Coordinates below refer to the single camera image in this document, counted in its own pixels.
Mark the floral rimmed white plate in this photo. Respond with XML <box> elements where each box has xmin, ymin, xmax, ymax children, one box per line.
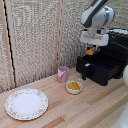
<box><xmin>4</xmin><ymin>87</ymin><xmax>50</xmax><ymax>121</ymax></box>

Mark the woven folding screen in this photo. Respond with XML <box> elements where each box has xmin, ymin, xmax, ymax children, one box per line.
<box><xmin>0</xmin><ymin>0</ymin><xmax>128</xmax><ymax>94</ymax></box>

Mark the yellow fry piece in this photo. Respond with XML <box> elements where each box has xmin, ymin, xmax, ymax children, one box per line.
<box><xmin>75</xmin><ymin>81</ymin><xmax>82</xmax><ymax>90</ymax></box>
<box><xmin>67</xmin><ymin>82</ymin><xmax>76</xmax><ymax>91</ymax></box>
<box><xmin>71</xmin><ymin>81</ymin><xmax>80</xmax><ymax>91</ymax></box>

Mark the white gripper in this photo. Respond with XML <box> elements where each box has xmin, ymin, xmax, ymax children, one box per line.
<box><xmin>79</xmin><ymin>29</ymin><xmax>110</xmax><ymax>56</ymax></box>

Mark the black air fryer housing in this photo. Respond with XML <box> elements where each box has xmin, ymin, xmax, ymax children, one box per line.
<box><xmin>99</xmin><ymin>28</ymin><xmax>128</xmax><ymax>80</ymax></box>

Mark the small white bowl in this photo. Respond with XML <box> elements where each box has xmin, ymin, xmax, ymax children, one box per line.
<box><xmin>64</xmin><ymin>80</ymin><xmax>84</xmax><ymax>95</ymax></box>

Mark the pink cup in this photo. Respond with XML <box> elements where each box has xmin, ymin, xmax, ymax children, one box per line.
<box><xmin>57</xmin><ymin>65</ymin><xmax>70</xmax><ymax>84</ymax></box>

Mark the black air fryer drawer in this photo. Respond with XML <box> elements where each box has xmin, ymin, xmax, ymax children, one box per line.
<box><xmin>75</xmin><ymin>53</ymin><xmax>123</xmax><ymax>87</ymax></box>

